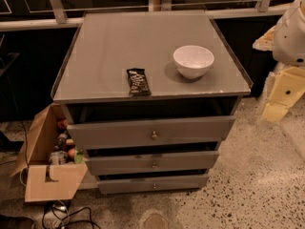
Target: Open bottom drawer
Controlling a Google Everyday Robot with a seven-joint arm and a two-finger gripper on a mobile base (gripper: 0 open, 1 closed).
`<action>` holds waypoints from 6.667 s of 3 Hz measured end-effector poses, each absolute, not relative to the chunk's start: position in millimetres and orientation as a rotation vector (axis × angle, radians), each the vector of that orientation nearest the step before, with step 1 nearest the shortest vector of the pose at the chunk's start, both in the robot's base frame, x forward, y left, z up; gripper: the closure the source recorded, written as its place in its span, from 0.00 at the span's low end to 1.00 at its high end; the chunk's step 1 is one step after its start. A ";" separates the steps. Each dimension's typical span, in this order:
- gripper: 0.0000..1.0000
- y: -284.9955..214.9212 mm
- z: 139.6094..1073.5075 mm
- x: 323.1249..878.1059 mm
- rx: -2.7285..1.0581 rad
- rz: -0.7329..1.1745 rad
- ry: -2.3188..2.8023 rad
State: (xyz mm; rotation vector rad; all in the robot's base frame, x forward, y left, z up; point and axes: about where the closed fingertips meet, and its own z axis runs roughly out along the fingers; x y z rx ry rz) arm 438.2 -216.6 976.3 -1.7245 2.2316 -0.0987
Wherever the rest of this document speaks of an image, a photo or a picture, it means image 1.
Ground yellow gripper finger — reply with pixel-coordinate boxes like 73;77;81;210
262;67;305;122
253;27;275;52

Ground grey bottom drawer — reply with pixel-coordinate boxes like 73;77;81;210
97;174;208;195

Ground grey drawer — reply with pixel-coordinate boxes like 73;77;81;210
86;151;219;176
97;174;208;195
68;115;235;150

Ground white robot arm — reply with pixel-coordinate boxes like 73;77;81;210
253;0;305;122

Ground grey top drawer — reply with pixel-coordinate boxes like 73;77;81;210
68;115;235;150

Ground grey drawer cabinet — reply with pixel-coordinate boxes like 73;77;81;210
52;10;252;184

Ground grey middle drawer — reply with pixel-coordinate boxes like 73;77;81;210
86;151;219;176

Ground open cardboard box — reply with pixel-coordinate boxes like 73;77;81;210
11;104;88;202

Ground white ceramic bowl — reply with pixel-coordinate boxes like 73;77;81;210
173;45;214;79

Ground dark snack bar wrapper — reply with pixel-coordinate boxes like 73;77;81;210
127;68;151;96

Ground green packet in box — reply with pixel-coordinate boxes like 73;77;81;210
74;150;84;164

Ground red apple in box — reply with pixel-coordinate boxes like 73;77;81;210
68;148;76;159

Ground dark bottle in box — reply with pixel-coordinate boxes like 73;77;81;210
57;133;68;151

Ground clear jar in box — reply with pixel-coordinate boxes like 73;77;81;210
51;151;68;165

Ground metal railing frame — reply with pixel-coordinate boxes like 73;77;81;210
0;0;305;32

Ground black floor cables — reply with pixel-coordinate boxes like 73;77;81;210
41;200;103;229

